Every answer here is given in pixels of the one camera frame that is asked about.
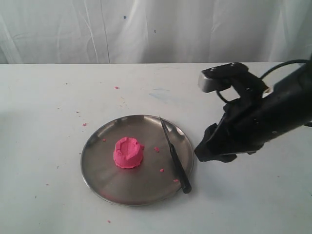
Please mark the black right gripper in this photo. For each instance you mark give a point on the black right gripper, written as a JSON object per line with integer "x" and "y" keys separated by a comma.
{"x": 233, "y": 134}

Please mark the black knife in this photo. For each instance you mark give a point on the black knife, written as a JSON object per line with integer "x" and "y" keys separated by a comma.
{"x": 183, "y": 178}

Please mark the pink dough lump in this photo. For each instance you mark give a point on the pink dough lump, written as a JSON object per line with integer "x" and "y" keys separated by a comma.
{"x": 128, "y": 153}

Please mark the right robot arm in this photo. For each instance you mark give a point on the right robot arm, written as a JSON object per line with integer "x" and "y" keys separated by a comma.
{"x": 289, "y": 103}

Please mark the round stainless steel plate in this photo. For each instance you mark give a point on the round stainless steel plate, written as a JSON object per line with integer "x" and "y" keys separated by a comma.
{"x": 155, "y": 179}

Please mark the white backdrop curtain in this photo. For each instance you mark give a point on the white backdrop curtain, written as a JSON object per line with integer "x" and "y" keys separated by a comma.
{"x": 154, "y": 31}

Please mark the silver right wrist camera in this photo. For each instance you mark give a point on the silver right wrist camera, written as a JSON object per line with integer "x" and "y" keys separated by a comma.
{"x": 218, "y": 78}

